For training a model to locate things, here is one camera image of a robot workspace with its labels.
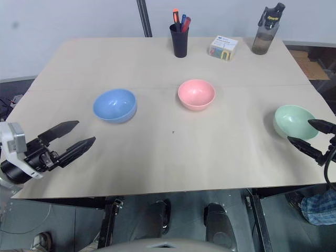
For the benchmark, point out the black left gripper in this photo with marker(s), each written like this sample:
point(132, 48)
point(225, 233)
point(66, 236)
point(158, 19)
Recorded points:
point(39, 157)

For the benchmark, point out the brown cardboard box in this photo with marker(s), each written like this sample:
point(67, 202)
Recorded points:
point(311, 65)

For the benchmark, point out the dark rounded shape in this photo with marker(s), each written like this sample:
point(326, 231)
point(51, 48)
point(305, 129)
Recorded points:
point(218, 225)
point(160, 215)

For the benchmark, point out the black pen cup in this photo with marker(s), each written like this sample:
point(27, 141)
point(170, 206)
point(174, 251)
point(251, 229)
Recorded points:
point(179, 42)

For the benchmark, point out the red marker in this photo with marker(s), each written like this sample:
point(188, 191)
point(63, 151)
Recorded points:
point(186, 23)

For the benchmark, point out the white paper clip box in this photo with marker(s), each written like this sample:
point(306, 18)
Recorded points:
point(223, 48)

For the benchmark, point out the blue plaid cloth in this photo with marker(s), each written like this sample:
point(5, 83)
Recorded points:
point(319, 208)

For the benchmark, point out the pink-red bowl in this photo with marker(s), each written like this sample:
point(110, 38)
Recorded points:
point(196, 94)

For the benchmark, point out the green bowl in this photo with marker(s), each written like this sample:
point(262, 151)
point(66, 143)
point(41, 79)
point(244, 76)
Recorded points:
point(292, 123)

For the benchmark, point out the foot in sandal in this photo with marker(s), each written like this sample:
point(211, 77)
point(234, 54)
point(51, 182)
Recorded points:
point(43, 240)

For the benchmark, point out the black upright pole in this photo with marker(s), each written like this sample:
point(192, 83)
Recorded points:
point(144, 18)

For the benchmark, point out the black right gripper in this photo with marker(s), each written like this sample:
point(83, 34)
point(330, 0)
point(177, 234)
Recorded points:
point(333, 140)

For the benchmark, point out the grey robot torso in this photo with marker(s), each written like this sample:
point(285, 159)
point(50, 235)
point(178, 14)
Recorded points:
point(168, 246)

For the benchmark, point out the dark sports water bottle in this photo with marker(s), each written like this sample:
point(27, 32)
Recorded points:
point(263, 36)

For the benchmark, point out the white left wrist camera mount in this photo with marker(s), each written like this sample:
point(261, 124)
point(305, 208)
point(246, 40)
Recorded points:
point(14, 143)

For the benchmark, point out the blue bowl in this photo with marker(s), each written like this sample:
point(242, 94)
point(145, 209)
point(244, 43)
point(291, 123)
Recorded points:
point(115, 106)

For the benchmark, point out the blue marker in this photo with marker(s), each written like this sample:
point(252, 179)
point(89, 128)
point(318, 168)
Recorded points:
point(183, 21)

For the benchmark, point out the black table frame leg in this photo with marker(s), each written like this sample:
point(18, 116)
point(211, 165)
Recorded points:
point(258, 220)
point(110, 223)

